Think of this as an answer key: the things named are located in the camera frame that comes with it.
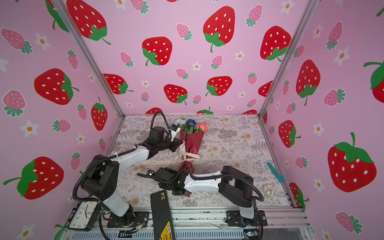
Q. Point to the black framed analog clock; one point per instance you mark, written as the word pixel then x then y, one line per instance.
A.
pixel 85 216

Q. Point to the black flat device yellow label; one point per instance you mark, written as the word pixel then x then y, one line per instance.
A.
pixel 162 218

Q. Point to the large pink fake rose stem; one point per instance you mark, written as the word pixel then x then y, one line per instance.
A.
pixel 204 127

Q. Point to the white fake flower stem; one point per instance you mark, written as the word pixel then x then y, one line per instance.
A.
pixel 184 126

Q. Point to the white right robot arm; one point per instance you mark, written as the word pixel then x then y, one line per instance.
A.
pixel 232 184

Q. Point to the beige ribbon pile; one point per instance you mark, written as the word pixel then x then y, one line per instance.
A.
pixel 174 160

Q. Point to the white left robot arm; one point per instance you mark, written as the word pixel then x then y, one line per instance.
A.
pixel 99 182

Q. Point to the teal flat stick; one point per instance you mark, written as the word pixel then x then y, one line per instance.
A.
pixel 278 176

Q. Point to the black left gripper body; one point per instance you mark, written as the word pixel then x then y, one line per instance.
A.
pixel 166 144

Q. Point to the dark red wrapping paper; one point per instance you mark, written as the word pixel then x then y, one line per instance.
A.
pixel 190 148

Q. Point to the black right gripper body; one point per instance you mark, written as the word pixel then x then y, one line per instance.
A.
pixel 171 171

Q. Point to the blue fake rose stem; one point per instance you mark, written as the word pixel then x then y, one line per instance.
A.
pixel 192 122

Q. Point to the aluminium corner post right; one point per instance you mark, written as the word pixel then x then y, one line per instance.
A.
pixel 296 38

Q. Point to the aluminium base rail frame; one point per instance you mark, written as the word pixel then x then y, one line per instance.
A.
pixel 204 223

